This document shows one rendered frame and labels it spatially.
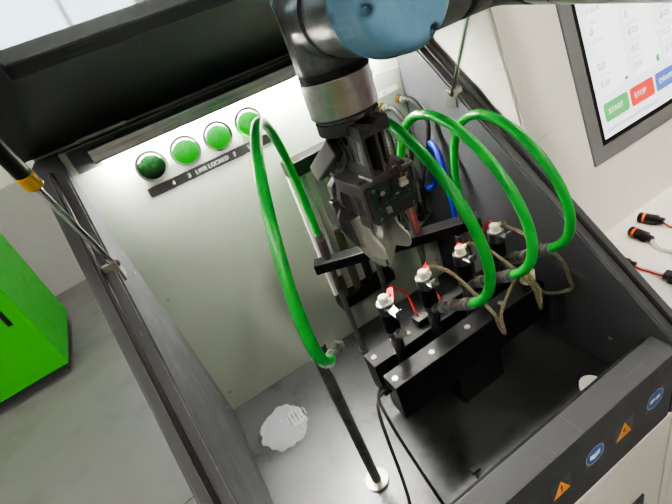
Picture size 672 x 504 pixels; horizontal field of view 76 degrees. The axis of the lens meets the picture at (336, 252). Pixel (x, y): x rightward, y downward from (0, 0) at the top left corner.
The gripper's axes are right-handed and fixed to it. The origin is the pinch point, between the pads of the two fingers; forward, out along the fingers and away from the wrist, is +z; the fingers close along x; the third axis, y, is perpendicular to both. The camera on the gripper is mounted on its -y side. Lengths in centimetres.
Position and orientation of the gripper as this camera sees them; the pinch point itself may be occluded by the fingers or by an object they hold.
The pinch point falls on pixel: (381, 255)
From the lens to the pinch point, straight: 58.3
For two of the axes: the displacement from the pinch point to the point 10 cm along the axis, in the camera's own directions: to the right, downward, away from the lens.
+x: 8.3, -4.9, 2.7
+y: 4.7, 3.4, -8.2
